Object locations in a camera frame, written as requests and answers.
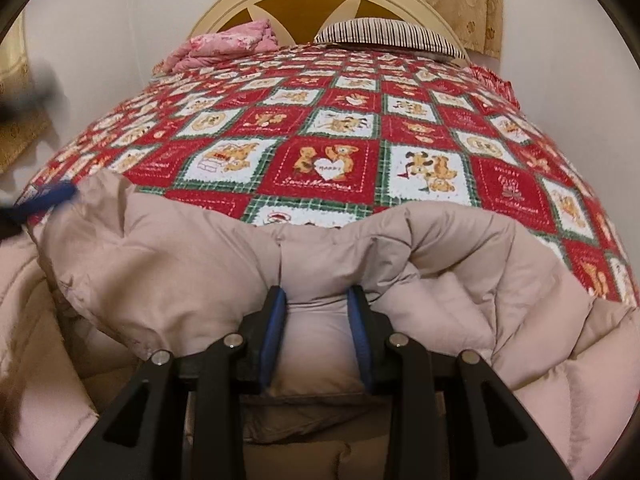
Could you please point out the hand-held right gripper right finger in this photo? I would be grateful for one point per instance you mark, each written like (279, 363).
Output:
(361, 340)

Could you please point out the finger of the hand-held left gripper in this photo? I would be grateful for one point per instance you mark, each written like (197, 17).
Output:
(47, 199)

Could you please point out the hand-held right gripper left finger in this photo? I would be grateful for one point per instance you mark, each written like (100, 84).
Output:
(272, 340)

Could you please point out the beige quilted puffer jacket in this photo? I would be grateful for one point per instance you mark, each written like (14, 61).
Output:
(175, 270)

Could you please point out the wide beige floral curtain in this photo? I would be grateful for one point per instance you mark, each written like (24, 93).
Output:
(17, 125)

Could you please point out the pink folded quilt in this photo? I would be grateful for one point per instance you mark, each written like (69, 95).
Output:
(220, 45)

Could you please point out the red bear printed blanket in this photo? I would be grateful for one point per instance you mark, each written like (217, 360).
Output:
(320, 110)

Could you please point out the cream wooden bed headboard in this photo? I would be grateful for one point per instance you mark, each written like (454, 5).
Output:
(295, 12)

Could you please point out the red crumpled cloth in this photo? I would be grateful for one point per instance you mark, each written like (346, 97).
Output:
(492, 82)

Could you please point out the striped pillow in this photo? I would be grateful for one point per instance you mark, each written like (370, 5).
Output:
(380, 34)

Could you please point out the long beige floral curtain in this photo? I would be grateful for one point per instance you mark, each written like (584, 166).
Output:
(460, 0)

